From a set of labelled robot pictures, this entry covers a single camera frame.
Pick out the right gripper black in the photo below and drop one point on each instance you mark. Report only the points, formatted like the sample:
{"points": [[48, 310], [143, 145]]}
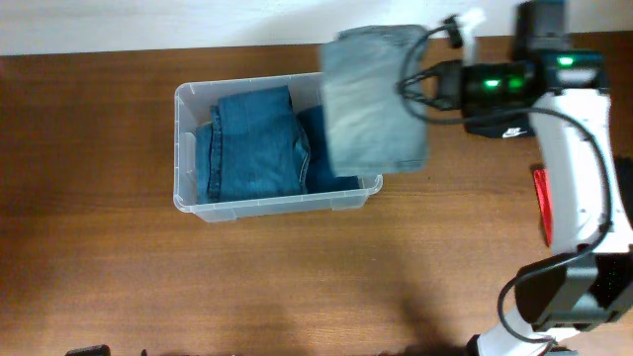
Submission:
{"points": [[435, 101]]}

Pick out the light grey jeans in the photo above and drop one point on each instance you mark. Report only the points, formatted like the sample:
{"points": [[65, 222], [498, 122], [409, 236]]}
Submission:
{"points": [[367, 128]]}

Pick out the dark teal shirt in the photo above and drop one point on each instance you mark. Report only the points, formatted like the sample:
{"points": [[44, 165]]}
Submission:
{"points": [[319, 178]]}

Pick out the blue denim jeans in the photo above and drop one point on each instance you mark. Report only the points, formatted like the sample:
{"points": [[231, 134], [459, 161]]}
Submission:
{"points": [[253, 147]]}

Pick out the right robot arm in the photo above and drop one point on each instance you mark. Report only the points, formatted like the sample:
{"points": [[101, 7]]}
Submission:
{"points": [[564, 93]]}

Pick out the clear plastic storage container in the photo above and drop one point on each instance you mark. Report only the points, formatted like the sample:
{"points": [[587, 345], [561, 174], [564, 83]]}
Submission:
{"points": [[192, 104]]}

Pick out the black Nike folded garment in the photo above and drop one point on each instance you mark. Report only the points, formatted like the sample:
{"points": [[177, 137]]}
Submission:
{"points": [[512, 127]]}

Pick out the black shorts red grey waistband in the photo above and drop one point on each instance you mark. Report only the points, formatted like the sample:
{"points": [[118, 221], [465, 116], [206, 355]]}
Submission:
{"points": [[623, 167]]}

